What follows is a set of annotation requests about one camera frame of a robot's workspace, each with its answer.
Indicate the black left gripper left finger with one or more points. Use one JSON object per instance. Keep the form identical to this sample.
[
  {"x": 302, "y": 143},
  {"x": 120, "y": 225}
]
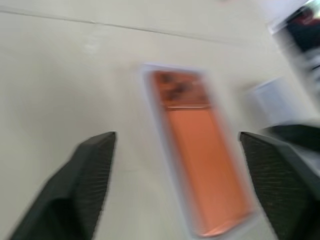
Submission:
[{"x": 72, "y": 190}]

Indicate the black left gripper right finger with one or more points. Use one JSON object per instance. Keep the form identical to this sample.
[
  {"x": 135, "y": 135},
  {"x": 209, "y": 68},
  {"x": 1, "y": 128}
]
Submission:
[{"x": 280, "y": 180}]

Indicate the silver and black robot body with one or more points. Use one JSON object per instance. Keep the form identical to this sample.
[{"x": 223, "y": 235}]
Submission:
[{"x": 302, "y": 35}]

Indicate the white phone box base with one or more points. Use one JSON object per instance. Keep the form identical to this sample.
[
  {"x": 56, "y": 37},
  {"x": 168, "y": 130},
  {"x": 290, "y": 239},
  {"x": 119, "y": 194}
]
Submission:
[{"x": 267, "y": 100}]

